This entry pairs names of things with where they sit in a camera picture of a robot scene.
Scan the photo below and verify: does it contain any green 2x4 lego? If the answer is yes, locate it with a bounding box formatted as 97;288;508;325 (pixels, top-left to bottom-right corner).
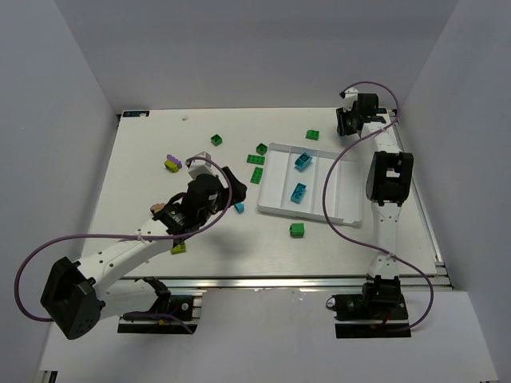
247;155;265;165
250;167;263;184

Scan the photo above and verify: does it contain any green curved lego brick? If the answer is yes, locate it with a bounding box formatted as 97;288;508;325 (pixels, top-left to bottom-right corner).
305;129;319;140

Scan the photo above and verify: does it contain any green square lego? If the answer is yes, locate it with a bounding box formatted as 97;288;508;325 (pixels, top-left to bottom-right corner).
211;134;223;146
256;144;267;156

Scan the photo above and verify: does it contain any teal 2x4 lego brick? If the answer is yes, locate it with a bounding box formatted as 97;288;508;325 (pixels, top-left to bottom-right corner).
290;183;307;203

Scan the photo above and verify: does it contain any teal curved large lego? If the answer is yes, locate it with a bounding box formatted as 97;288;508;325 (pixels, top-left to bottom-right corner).
295;152;312;172

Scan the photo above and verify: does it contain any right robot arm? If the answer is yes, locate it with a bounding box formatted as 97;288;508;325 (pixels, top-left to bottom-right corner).
336;89;414;308

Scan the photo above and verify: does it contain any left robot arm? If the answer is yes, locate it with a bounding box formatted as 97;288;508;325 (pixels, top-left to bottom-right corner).
41;167;247;340

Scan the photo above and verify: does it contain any lime 2x2 lego brick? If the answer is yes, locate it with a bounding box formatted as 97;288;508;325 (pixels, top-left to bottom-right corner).
170;242;187;255

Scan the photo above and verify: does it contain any lime curved lego brick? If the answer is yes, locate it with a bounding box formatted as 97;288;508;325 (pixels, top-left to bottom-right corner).
164;160;179;173

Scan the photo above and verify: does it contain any white compartment tray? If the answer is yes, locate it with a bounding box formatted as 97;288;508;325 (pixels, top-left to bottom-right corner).
257;143;363;226

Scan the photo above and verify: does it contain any purple scalloped lego brick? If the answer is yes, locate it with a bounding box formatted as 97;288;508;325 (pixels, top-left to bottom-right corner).
166;154;182;168

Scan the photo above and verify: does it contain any dark label sticker left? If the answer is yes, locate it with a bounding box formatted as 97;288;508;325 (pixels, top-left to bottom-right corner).
121;110;150;118

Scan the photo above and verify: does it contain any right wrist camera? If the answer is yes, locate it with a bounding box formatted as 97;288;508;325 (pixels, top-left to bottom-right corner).
339;88;358;111

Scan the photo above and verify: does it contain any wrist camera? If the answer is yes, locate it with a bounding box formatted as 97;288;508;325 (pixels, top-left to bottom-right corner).
185;159;213;180
339;88;358;111

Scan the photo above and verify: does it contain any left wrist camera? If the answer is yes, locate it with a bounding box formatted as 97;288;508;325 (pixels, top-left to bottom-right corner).
185;159;213;180

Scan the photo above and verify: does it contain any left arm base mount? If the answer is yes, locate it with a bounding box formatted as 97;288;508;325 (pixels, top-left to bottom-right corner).
117;277;201;335

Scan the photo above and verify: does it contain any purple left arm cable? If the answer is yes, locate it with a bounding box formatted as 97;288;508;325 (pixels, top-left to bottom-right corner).
14;156;235;334

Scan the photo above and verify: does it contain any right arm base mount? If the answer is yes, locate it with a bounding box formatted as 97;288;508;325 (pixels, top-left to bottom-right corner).
325;275;411;339

